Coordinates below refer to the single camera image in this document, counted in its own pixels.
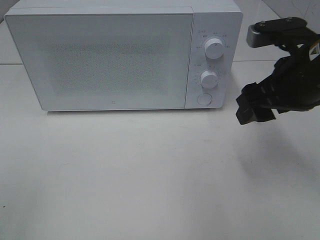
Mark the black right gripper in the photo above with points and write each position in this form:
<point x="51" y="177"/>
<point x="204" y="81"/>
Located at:
<point x="294" y="85"/>

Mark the white round door button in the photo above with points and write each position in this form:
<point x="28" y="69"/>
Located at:
<point x="204" y="99"/>

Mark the white round knob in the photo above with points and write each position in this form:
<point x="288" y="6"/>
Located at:
<point x="209" y="79"/>
<point x="214" y="48"/>

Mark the white microwave door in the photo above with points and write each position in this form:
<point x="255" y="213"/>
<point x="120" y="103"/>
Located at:
<point x="105" y="62"/>

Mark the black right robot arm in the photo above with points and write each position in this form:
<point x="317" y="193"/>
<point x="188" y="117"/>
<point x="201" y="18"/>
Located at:
<point x="294" y="84"/>

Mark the white microwave oven body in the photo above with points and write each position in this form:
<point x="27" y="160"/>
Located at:
<point x="210" y="19"/>

